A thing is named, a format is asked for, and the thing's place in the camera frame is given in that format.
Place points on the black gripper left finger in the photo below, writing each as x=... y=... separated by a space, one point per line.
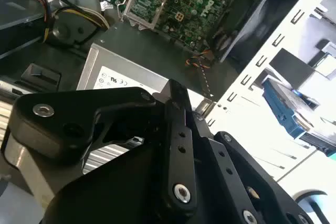
x=78 y=103

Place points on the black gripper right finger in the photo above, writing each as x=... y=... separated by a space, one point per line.
x=249 y=171

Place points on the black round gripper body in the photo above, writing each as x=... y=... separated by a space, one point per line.
x=110 y=195

